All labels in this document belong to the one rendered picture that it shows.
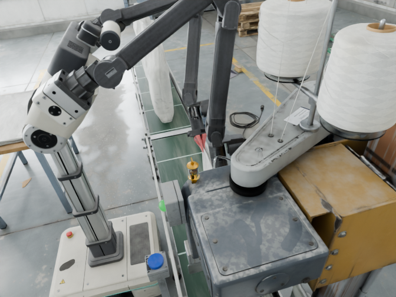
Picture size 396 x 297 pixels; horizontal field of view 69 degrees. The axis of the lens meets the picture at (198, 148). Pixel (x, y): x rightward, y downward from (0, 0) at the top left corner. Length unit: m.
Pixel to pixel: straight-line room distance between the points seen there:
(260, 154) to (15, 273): 2.15
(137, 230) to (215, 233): 1.44
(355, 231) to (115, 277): 1.43
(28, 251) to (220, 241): 2.13
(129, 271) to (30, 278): 0.82
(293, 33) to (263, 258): 0.48
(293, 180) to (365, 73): 0.31
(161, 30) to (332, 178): 0.59
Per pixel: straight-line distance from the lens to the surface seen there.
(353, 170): 0.81
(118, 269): 1.91
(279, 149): 0.69
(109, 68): 0.86
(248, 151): 0.67
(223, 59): 0.89
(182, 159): 2.27
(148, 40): 0.86
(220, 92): 0.91
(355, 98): 0.55
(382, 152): 0.84
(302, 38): 0.72
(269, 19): 0.73
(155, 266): 1.16
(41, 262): 2.49
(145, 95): 3.30
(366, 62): 0.52
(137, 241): 1.98
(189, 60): 1.30
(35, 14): 8.36
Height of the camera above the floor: 1.84
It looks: 38 degrees down
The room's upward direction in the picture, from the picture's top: 5 degrees counter-clockwise
